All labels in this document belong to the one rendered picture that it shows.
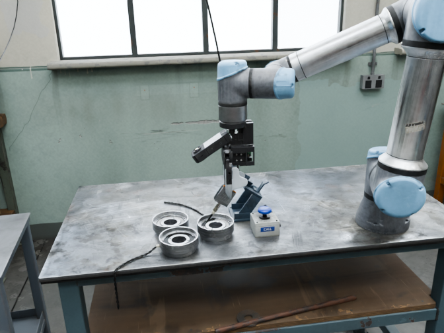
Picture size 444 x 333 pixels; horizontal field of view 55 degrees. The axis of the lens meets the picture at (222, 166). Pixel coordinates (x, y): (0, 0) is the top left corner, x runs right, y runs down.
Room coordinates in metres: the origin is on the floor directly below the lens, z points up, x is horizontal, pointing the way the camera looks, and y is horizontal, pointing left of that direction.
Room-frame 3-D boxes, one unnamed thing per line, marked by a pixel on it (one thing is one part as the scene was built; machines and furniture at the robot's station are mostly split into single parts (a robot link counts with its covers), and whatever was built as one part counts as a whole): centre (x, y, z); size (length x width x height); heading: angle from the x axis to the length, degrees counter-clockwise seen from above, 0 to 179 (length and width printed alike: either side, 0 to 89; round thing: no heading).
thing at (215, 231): (1.09, 0.02, 0.82); 0.10 x 0.10 x 0.04
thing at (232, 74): (1.09, -0.04, 1.23); 0.09 x 0.08 x 0.11; 78
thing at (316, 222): (1.27, -0.10, 0.79); 1.20 x 0.60 x 0.02; 98
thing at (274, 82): (1.09, -0.13, 1.23); 0.11 x 0.11 x 0.08; 78
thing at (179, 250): (1.02, 0.12, 0.82); 0.10 x 0.10 x 0.04
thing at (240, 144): (1.09, -0.04, 1.07); 0.09 x 0.08 x 0.12; 95
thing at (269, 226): (1.10, -0.12, 0.82); 0.08 x 0.07 x 0.05; 98
